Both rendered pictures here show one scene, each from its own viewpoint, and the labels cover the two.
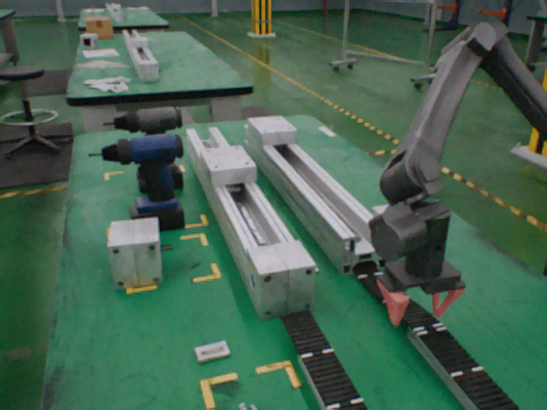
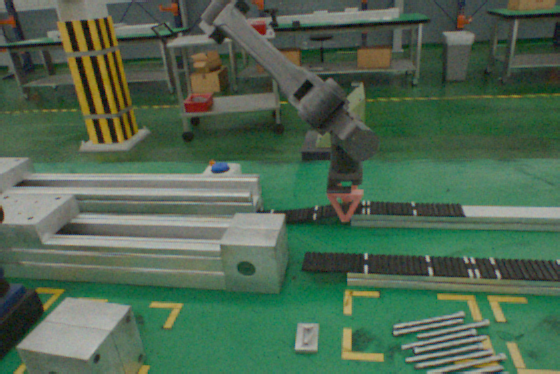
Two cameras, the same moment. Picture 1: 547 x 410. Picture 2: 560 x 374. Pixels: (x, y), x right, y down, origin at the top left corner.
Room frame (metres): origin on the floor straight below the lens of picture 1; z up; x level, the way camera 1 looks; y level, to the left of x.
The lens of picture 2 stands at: (0.43, 0.49, 1.23)
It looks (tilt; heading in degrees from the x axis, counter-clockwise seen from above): 26 degrees down; 298
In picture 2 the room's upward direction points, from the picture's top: 5 degrees counter-clockwise
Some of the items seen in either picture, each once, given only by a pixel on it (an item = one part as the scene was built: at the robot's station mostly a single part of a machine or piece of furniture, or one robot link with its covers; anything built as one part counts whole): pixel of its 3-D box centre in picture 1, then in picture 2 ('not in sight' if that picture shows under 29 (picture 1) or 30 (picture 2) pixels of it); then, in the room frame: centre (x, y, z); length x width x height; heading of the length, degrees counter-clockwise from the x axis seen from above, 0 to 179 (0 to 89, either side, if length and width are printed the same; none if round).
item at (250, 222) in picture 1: (228, 187); (32, 245); (1.19, 0.12, 0.82); 0.80 x 0.10 x 0.09; 17
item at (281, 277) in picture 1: (286, 277); (258, 247); (0.77, -0.02, 0.83); 0.12 x 0.09 x 0.10; 107
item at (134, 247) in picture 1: (143, 251); (92, 345); (0.86, 0.26, 0.83); 0.11 x 0.10 x 0.10; 103
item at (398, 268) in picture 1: (424, 258); (345, 159); (0.68, -0.23, 0.92); 0.10 x 0.07 x 0.07; 107
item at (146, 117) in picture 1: (146, 149); not in sight; (1.29, 0.34, 0.89); 0.20 x 0.08 x 0.22; 109
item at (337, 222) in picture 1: (298, 179); (89, 199); (1.25, -0.06, 0.82); 0.80 x 0.10 x 0.09; 17
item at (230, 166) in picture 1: (227, 169); (23, 223); (1.19, 0.12, 0.87); 0.16 x 0.11 x 0.07; 17
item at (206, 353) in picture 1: (212, 351); (307, 337); (0.63, 0.10, 0.78); 0.05 x 0.03 x 0.01; 110
